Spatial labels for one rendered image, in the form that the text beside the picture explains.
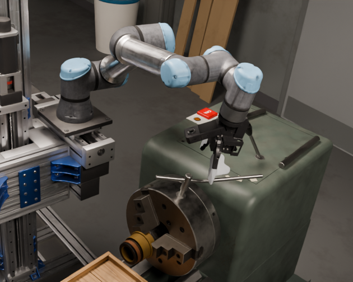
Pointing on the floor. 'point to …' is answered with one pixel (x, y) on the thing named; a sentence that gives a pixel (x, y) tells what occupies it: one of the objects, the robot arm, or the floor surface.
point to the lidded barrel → (112, 19)
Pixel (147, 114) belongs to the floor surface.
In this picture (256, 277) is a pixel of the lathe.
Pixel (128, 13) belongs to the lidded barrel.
